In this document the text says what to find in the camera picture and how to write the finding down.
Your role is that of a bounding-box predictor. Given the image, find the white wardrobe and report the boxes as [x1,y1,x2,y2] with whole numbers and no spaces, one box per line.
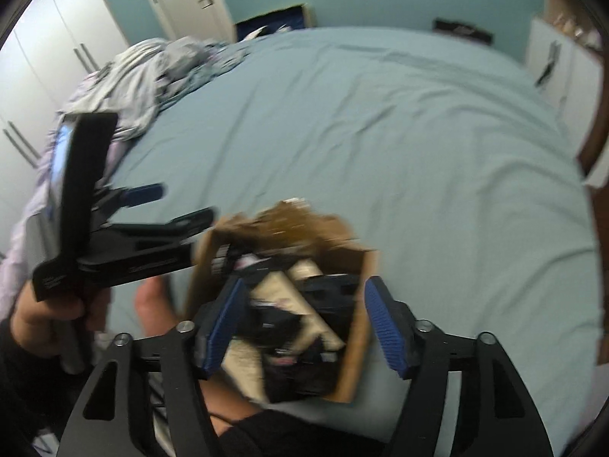
[0,0,130,186]

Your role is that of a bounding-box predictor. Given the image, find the person's left hand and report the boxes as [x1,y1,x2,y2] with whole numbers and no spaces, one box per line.
[10,288,112,359]

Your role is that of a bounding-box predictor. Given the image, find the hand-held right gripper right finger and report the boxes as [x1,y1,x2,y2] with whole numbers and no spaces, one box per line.
[364,276,555,457]

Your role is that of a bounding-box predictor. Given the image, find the black item hanging on cabinet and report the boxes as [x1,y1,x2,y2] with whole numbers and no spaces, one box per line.
[535,43,561,89]

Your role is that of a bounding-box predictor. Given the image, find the white cabinet with black handles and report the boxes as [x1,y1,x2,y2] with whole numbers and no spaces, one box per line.
[525,16,606,159]

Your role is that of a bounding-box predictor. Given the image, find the bed with teal sheet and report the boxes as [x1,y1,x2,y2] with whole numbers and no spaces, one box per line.
[29,26,600,443]

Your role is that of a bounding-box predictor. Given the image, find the cardboard box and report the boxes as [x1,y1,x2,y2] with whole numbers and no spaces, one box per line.
[183,200,380,404]

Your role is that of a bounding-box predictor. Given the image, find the rumpled grey duvet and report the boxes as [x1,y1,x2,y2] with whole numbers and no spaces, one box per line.
[62,37,248,140]

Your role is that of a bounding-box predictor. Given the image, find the black bag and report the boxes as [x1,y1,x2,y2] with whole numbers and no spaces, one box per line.
[432,18,494,45]

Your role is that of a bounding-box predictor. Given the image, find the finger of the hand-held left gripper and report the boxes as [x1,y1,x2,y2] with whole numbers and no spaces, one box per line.
[97,182,168,211]
[107,206,218,249]

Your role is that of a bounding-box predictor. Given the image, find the person's left forearm black sleeve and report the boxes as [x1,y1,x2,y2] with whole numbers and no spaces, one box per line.
[0,319,65,457]

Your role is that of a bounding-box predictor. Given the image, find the black trouser leg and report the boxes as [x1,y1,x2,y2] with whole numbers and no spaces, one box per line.
[216,409,388,457]

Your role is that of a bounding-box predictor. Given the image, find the person's bare foot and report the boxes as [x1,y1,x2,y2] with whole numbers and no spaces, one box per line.
[133,278,268,439]

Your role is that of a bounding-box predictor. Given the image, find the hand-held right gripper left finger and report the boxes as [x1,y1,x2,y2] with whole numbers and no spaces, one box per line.
[57,276,249,457]

